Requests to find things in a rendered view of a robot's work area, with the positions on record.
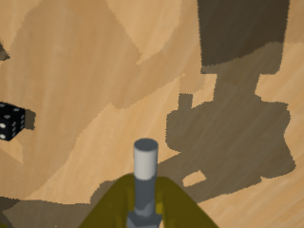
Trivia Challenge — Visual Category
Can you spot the black die with white pips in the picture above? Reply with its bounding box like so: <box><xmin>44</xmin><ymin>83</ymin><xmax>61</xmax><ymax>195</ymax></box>
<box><xmin>0</xmin><ymin>102</ymin><xmax>26</xmax><ymax>142</ymax></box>

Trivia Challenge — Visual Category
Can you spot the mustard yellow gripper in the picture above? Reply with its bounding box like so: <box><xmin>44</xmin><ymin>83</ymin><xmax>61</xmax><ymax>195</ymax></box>
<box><xmin>78</xmin><ymin>174</ymin><xmax>219</xmax><ymax>228</ymax></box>

